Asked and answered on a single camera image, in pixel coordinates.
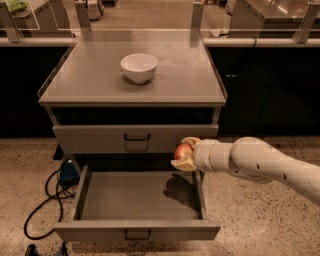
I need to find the white ceramic bowl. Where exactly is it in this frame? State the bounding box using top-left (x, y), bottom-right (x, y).
top-left (120, 53), bottom-right (158, 84)

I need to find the white horizontal rail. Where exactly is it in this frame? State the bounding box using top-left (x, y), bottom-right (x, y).
top-left (0, 37), bottom-right (320, 48)

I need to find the grey drawer cabinet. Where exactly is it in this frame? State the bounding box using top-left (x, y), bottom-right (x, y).
top-left (39, 29), bottom-right (226, 171)

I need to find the green item on shelf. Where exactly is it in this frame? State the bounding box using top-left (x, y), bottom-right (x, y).
top-left (5, 0), bottom-right (28, 14)

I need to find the black power cable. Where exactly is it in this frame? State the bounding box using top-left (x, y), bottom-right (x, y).
top-left (23, 166), bottom-right (76, 241)

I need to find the black drawer handle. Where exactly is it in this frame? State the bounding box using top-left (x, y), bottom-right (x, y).
top-left (123, 133), bottom-right (151, 142)
top-left (124, 230), bottom-right (152, 241)

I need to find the red apple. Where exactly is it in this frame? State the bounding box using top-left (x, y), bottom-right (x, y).
top-left (174, 143), bottom-right (193, 160)

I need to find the blue power box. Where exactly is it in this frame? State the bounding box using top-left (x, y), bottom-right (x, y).
top-left (58, 160), bottom-right (79, 185)

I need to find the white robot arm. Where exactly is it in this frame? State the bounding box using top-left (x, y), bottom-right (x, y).
top-left (171, 137), bottom-right (320, 205)

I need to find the black drawer handle upper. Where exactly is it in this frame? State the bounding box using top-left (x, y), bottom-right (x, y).
top-left (123, 133), bottom-right (151, 142)

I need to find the steel background table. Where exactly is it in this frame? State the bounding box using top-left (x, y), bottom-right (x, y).
top-left (226, 0), bottom-right (309, 38)

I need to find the black drawer handle lower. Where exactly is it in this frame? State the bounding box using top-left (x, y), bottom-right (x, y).
top-left (124, 230), bottom-right (152, 241)

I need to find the closed grey upper drawer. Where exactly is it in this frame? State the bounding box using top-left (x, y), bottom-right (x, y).
top-left (53, 125), bottom-right (218, 154)

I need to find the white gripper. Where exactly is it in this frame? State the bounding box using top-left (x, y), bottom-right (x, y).
top-left (170, 137), bottom-right (234, 172)

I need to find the open grey lower drawer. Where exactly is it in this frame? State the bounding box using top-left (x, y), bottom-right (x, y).
top-left (55, 166), bottom-right (220, 242)

